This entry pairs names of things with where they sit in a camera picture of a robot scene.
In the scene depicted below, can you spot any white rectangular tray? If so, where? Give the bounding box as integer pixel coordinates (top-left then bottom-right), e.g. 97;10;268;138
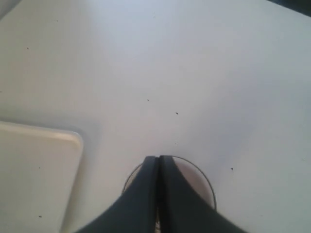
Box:
0;121;84;233

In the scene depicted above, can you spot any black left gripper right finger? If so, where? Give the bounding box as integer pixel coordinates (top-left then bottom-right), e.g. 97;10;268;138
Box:
159;156;236;233

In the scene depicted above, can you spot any clear plastic shaker lid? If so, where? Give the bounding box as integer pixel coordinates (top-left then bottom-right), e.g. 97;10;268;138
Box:
122;156;217;211

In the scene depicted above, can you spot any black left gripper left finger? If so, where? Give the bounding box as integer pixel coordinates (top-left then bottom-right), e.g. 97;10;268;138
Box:
78;156;159;233

